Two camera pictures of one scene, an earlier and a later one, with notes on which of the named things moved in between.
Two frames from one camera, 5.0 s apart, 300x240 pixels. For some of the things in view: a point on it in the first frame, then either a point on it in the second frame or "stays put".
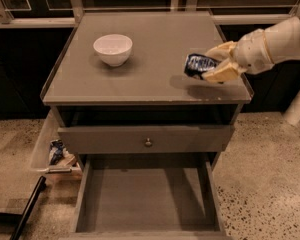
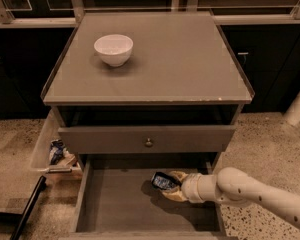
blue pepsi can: (197, 65) → (162, 181)
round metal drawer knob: (148, 143) stays put
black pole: (33, 198) stays put
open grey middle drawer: (147, 196) stays put
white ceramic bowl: (113, 49) stays put
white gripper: (252, 54) → (190, 188)
